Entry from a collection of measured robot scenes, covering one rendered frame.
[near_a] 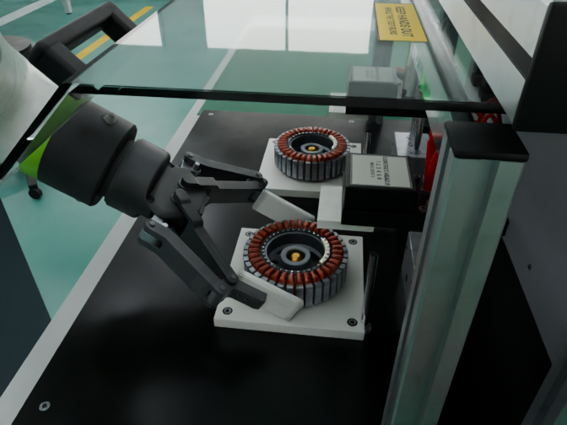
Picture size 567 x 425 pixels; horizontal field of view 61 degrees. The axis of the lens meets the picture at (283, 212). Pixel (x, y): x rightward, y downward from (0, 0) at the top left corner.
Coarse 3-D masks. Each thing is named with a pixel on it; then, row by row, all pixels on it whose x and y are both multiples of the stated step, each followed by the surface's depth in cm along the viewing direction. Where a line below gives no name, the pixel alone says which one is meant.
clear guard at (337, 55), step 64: (192, 0) 37; (256, 0) 37; (320, 0) 37; (384, 0) 37; (128, 64) 26; (192, 64) 26; (256, 64) 26; (320, 64) 26; (384, 64) 26; (448, 64) 26
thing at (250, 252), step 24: (264, 240) 53; (288, 240) 55; (312, 240) 54; (336, 240) 52; (264, 264) 50; (288, 264) 51; (312, 264) 53; (336, 264) 50; (288, 288) 47; (312, 288) 48; (336, 288) 50
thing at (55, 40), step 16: (96, 16) 35; (112, 16) 37; (64, 32) 31; (80, 32) 33; (96, 32) 36; (112, 32) 38; (32, 48) 30; (48, 48) 30; (64, 48) 31; (32, 64) 30; (48, 64) 30; (64, 64) 30; (80, 64) 31; (64, 80) 30
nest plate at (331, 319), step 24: (240, 240) 58; (360, 240) 58; (240, 264) 55; (360, 264) 55; (360, 288) 52; (216, 312) 49; (240, 312) 49; (264, 312) 49; (312, 312) 49; (336, 312) 49; (360, 312) 49; (336, 336) 48; (360, 336) 47
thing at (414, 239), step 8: (408, 232) 53; (416, 232) 53; (408, 240) 52; (416, 240) 52; (408, 248) 52; (416, 248) 51; (408, 256) 52; (416, 256) 50; (408, 264) 51; (408, 272) 51; (408, 280) 50; (408, 288) 50
